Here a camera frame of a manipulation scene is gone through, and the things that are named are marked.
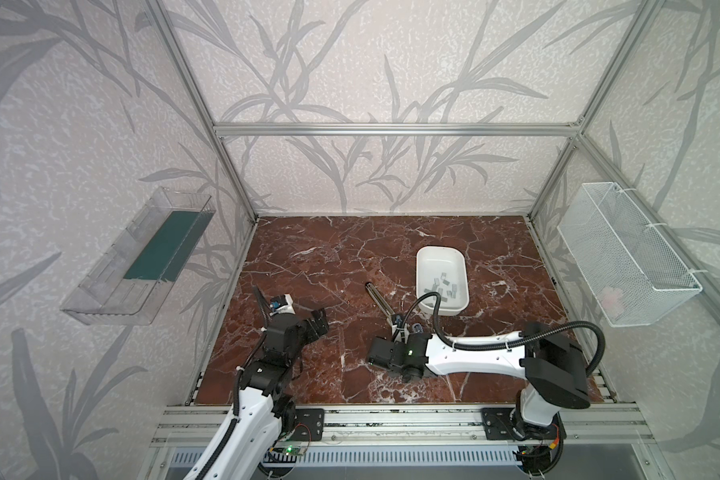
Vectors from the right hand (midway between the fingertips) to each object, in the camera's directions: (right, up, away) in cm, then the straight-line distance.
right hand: (395, 351), depth 83 cm
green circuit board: (-26, -19, -12) cm, 34 cm away
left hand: (-22, +13, 0) cm, 25 cm away
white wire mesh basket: (+48, +24, -22) cm, 58 cm away
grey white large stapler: (-4, +11, +11) cm, 16 cm away
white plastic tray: (+18, +20, +21) cm, 34 cm away
